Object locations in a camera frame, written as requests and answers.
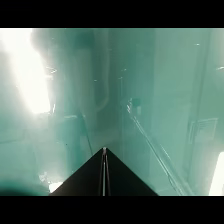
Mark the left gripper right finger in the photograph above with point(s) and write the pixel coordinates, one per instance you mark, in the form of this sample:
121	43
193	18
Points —
125	180

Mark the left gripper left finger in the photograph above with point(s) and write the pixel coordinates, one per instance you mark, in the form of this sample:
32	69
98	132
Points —
85	180

